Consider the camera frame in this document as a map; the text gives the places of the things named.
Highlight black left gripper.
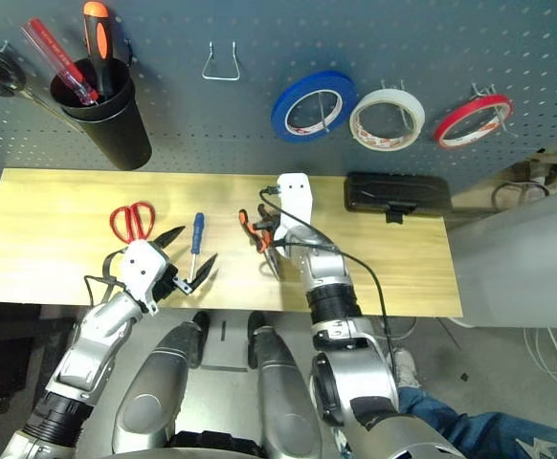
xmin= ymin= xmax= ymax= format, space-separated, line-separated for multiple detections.
xmin=152 ymin=225 xmax=219 ymax=302

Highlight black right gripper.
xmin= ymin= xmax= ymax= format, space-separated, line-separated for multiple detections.
xmin=252 ymin=204 xmax=283 ymax=247

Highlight orange black needle-nose pliers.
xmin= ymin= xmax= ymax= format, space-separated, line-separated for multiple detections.
xmin=238 ymin=204 xmax=282 ymax=281

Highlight blue handled screwdriver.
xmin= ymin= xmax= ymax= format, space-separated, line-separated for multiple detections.
xmin=189 ymin=212 xmax=207 ymax=283

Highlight red handled scissors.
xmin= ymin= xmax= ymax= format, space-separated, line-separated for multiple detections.
xmin=109 ymin=201 xmax=157 ymax=246

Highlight blue tape roll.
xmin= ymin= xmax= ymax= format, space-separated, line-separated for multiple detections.
xmin=271 ymin=70 xmax=358 ymax=143

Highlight grey metal pegboard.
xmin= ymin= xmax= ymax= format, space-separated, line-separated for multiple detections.
xmin=0 ymin=0 xmax=557 ymax=192

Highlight black plastic tool case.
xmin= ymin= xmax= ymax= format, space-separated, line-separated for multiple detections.
xmin=344 ymin=171 xmax=452 ymax=225

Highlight black plastic cup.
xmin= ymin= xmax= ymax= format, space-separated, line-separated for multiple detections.
xmin=49 ymin=57 xmax=153 ymax=171

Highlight silver left robot leg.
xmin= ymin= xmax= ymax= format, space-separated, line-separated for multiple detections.
xmin=111 ymin=319 xmax=212 ymax=455

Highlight silver robot leg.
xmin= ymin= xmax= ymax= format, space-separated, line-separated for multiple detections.
xmin=111 ymin=319 xmax=212 ymax=455
xmin=247 ymin=311 xmax=323 ymax=459

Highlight silver right robot leg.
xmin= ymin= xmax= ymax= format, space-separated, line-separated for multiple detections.
xmin=247 ymin=311 xmax=323 ymax=459

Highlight cream white tape roll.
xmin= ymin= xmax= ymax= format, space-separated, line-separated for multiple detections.
xmin=348 ymin=89 xmax=426 ymax=153

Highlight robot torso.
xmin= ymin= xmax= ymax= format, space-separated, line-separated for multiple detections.
xmin=110 ymin=429 xmax=270 ymax=459

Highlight white sneaker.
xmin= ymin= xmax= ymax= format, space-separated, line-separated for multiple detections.
xmin=392 ymin=348 xmax=421 ymax=388

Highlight red tape roll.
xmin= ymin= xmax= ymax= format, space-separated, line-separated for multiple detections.
xmin=434 ymin=94 xmax=515 ymax=150

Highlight light grey cabinet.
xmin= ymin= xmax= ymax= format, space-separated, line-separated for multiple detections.
xmin=448 ymin=181 xmax=557 ymax=331

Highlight blue jeans leg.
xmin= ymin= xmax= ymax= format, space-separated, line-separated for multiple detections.
xmin=397 ymin=386 xmax=557 ymax=459

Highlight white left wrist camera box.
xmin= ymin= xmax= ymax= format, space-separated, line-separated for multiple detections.
xmin=119 ymin=240 xmax=170 ymax=317

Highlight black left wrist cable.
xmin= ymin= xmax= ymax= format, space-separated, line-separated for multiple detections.
xmin=83 ymin=248 xmax=131 ymax=307

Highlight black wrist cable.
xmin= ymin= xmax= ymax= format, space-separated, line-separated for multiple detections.
xmin=83 ymin=248 xmax=131 ymax=307
xmin=259 ymin=186 xmax=397 ymax=369

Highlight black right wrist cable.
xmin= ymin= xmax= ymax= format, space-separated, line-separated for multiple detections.
xmin=259 ymin=186 xmax=397 ymax=369

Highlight silver wire pliers holder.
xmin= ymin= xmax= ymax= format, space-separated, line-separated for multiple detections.
xmin=201 ymin=40 xmax=241 ymax=81

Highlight black looped cable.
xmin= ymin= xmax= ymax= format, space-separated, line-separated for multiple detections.
xmin=491 ymin=180 xmax=551 ymax=212

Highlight clear red handled screwdriver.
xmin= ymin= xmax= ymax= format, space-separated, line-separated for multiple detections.
xmin=19 ymin=17 xmax=100 ymax=105

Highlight orange black handled screwdriver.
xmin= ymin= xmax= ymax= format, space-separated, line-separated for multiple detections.
xmin=81 ymin=0 xmax=116 ymax=101

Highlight white floor cables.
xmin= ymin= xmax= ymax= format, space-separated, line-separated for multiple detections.
xmin=522 ymin=327 xmax=557 ymax=403

